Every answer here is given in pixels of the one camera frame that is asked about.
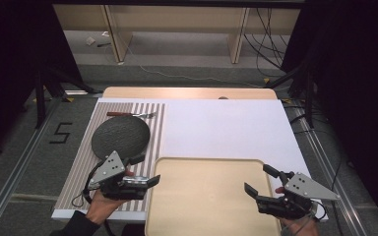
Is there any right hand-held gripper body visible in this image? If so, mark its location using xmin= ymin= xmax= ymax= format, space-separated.
xmin=255 ymin=171 xmax=342 ymax=220

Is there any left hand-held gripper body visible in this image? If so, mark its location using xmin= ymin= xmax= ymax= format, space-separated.
xmin=88 ymin=150 xmax=151 ymax=202

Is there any dark grey round plate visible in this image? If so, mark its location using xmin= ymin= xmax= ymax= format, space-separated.
xmin=91 ymin=115 xmax=152 ymax=161

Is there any person's right hand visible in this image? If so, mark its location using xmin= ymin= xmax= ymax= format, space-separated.
xmin=279 ymin=215 xmax=320 ymax=236

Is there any person's left hand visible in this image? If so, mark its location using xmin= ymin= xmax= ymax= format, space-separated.
xmin=85 ymin=190 xmax=129 ymax=226

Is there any striped placemat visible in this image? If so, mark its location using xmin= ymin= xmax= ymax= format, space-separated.
xmin=54 ymin=101 xmax=167 ymax=212

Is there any beige plastic tray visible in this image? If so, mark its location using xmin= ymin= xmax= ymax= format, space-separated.
xmin=144 ymin=156 xmax=283 ymax=236

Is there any white table board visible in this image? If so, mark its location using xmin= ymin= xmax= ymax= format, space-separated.
xmin=50 ymin=96 xmax=330 ymax=224

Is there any black metal stand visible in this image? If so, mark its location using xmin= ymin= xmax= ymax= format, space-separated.
xmin=265 ymin=60 xmax=317 ymax=130
xmin=33 ymin=63 xmax=103 ymax=130

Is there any light wooden shelf unit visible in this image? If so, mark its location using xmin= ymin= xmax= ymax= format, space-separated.
xmin=52 ymin=4 xmax=301 ymax=65

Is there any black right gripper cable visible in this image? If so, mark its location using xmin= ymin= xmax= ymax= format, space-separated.
xmin=314 ymin=199 xmax=329 ymax=221

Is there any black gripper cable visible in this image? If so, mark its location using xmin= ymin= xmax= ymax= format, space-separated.
xmin=71 ymin=160 xmax=116 ymax=236
xmin=314 ymin=199 xmax=329 ymax=221

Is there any aluminium floor rail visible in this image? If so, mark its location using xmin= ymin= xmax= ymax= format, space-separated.
xmin=284 ymin=100 xmax=366 ymax=236
xmin=0 ymin=94 xmax=64 ymax=236

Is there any black floor cable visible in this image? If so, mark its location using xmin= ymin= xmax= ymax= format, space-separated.
xmin=328 ymin=156 xmax=347 ymax=236

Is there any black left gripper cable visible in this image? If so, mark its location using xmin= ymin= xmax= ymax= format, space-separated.
xmin=71 ymin=160 xmax=116 ymax=236

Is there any fork with brown handle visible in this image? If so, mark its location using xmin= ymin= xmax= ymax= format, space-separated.
xmin=106 ymin=111 xmax=158 ymax=120

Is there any bundle of black cables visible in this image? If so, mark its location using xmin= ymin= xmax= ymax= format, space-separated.
xmin=243 ymin=7 xmax=290 ymax=79

